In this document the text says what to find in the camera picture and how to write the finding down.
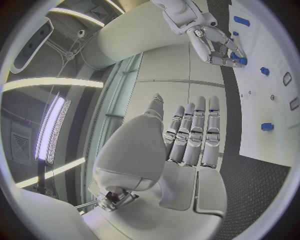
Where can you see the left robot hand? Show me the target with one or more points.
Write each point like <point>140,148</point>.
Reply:
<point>178,189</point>

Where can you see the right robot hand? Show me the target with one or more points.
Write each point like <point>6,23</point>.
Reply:
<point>214,34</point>

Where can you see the blue gear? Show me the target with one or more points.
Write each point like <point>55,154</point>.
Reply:
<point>243,60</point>

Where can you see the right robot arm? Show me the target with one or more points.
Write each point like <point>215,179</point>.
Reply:
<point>180,13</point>

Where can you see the white task board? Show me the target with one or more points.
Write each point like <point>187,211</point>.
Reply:
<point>260,105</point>

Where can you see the small blue peg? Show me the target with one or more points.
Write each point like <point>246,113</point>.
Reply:
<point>235,33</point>

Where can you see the long blue block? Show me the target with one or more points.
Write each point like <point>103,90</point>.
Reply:
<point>241,21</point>

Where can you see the glowing light bar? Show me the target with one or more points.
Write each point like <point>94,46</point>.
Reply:
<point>50,127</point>

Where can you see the oval dark-faced robot head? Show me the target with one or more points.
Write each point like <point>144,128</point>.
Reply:
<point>31,46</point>

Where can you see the small white ceiling camera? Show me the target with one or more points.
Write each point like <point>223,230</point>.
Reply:
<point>81,32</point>

